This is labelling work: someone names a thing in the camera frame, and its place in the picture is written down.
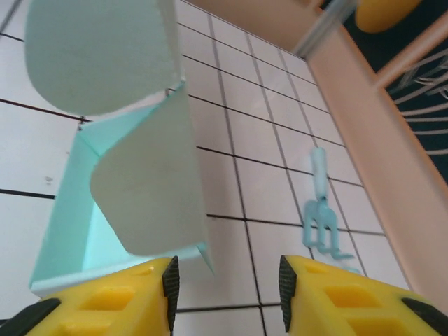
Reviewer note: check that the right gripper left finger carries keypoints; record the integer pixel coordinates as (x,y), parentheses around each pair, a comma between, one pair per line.
(105,308)

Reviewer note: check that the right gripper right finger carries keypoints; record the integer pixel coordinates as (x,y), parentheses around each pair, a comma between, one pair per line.
(350,308)

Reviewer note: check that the light blue paper box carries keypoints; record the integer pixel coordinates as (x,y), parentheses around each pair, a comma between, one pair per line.
(150,182)

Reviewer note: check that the light blue toy rake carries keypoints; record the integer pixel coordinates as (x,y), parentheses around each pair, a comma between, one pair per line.
(320,217)

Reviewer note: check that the aluminium corner post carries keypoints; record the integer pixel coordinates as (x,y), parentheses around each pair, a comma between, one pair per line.
(322,28)

